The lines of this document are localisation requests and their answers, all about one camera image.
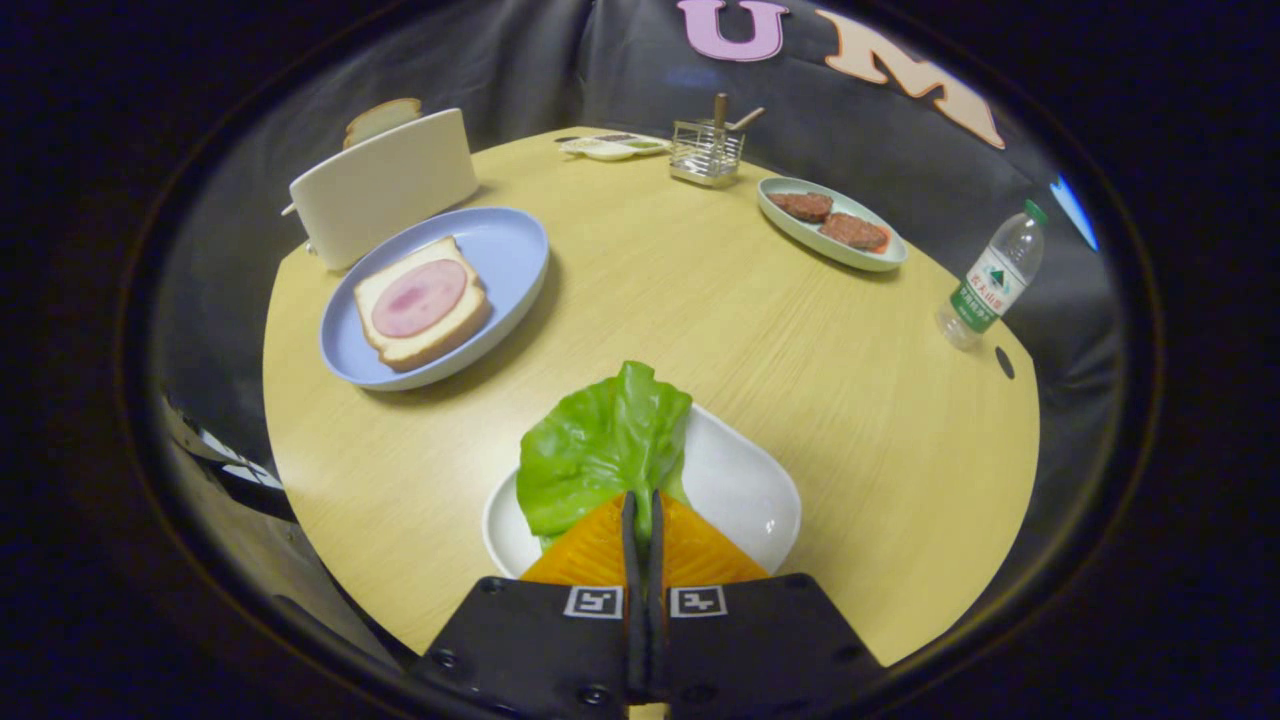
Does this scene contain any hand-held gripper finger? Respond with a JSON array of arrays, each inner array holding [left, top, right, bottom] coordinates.
[[410, 490, 646, 720], [650, 490, 886, 720]]

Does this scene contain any green lettuce leaf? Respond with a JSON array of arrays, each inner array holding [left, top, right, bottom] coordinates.
[[515, 361, 694, 546]]

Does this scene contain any plain bread slice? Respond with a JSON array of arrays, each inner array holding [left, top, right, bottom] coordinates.
[[343, 97, 424, 151]]

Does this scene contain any white plate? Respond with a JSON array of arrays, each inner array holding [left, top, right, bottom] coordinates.
[[482, 403, 803, 581]]

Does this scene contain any bread slice under ham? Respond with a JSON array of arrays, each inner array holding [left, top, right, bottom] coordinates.
[[353, 236, 492, 373]]

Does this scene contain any pink ham slice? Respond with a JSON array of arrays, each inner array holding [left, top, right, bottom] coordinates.
[[371, 259, 469, 339]]

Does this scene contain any blue plate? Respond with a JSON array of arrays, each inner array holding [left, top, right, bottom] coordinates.
[[319, 206, 551, 392]]

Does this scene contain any pale green plate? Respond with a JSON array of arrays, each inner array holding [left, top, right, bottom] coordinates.
[[756, 176, 909, 273]]

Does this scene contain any brown meat patty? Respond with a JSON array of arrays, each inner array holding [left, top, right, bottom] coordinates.
[[819, 211, 891, 252], [768, 191, 835, 224]]

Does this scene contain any white divided dish with beans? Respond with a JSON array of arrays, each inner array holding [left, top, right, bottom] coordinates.
[[558, 132, 671, 162]]

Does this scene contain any clear water bottle green label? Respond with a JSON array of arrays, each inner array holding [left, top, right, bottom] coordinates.
[[935, 198, 1048, 351]]

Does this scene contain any white toaster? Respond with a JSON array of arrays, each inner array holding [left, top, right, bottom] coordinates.
[[282, 107, 480, 273]]

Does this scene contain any black backdrop cloth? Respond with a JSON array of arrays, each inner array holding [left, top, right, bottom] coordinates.
[[150, 0, 1121, 601]]

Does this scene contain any wire utensil holder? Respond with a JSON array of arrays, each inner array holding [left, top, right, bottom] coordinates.
[[668, 119, 747, 189]]

